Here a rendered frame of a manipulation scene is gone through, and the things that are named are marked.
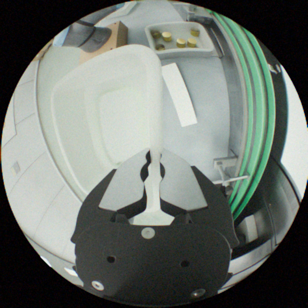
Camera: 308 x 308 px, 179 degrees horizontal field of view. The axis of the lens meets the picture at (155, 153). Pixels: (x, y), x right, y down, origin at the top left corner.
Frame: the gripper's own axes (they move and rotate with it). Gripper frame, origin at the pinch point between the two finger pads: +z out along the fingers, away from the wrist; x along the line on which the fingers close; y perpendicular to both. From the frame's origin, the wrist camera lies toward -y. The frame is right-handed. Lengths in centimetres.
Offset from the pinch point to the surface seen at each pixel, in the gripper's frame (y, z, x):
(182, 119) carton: 3.6, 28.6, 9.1
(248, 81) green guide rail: -14.0, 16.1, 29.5
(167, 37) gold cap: -31.0, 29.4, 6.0
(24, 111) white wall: -80, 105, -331
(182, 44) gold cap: -27.2, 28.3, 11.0
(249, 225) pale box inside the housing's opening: 48, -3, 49
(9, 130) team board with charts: -58, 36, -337
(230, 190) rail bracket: 18.4, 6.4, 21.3
